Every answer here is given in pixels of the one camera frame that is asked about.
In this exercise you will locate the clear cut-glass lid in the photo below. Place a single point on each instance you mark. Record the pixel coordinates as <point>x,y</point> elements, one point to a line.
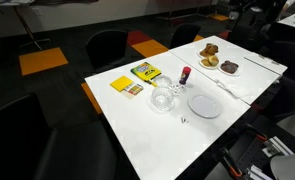
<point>163,81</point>

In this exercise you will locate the clear glass bowl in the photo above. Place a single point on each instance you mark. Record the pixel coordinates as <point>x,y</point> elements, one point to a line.
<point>161,99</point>

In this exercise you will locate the yellow marker pen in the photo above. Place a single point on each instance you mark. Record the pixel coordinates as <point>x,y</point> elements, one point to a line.
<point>151,83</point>

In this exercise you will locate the watercolor paint set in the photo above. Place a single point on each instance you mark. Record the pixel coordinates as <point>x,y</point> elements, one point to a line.
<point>132,90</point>

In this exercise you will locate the yellow Crayola marker box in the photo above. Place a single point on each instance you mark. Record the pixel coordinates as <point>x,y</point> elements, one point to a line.
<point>146,71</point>

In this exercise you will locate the yellow sticky note pad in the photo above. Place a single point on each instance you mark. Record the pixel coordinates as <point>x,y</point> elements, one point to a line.
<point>121,83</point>

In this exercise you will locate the small white dice pieces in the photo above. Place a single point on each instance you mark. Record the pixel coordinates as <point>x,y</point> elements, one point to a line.
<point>184,120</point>

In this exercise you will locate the white round plate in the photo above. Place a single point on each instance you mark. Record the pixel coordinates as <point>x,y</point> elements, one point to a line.
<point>204,106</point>

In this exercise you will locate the black chair far left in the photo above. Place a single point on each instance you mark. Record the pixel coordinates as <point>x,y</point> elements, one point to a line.
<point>106,49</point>

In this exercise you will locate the black chair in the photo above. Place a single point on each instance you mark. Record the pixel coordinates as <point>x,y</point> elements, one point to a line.
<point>31,150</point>
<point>282,105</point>
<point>184,34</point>
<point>106,49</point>

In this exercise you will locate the black chair far middle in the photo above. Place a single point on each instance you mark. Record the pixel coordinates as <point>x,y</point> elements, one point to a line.
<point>184,34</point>

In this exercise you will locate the plate with croissant rolls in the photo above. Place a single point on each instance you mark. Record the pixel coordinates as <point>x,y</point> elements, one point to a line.
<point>210,62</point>

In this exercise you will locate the plate with brown bread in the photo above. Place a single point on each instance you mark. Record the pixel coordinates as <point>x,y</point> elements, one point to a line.
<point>209,50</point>

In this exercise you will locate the white paper napkins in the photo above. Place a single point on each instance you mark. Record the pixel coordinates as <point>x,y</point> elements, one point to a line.
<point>233,88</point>

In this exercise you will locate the plate with chocolate bread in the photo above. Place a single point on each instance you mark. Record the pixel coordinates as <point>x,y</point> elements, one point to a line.
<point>230,68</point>

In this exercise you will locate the black chair near left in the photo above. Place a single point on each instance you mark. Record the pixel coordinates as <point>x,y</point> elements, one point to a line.
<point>31,150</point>

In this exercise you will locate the black chair right side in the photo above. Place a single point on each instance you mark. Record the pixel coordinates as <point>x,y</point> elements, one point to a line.
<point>282,105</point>

